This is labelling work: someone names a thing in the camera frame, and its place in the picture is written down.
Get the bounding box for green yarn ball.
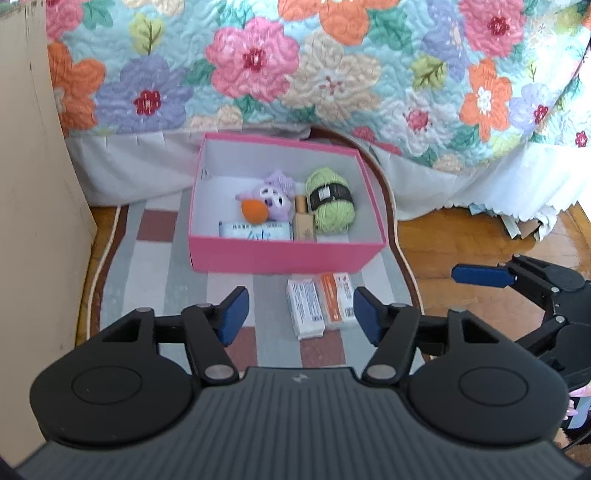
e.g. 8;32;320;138
305;167;358;234

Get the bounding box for white tissue pack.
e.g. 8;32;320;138
286;277;327;341

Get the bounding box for floral quilt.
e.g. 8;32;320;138
45;0;591;223

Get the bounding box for purple plush toy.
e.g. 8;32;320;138
235;170;296;223

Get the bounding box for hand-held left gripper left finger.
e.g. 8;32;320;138
99;285;250;387

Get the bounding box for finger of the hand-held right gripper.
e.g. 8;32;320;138
451;255;556;308
513;318;568;357

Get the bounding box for orange makeup sponge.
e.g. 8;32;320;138
241;198;269;225

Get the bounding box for paper scraps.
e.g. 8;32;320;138
468;202;560;241

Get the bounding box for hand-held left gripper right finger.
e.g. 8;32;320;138
353;285;502;387

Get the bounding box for pink cardboard box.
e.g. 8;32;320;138
187;133;387;275

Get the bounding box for foundation bottle with gold cap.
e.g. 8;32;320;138
292;195;317;242

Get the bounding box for orange label tissue pack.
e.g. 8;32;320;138
320;272;359;331

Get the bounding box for beige cardboard panel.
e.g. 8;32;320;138
0;0;99;455

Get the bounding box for checkered rug with brown border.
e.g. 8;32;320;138
76;127;424;370

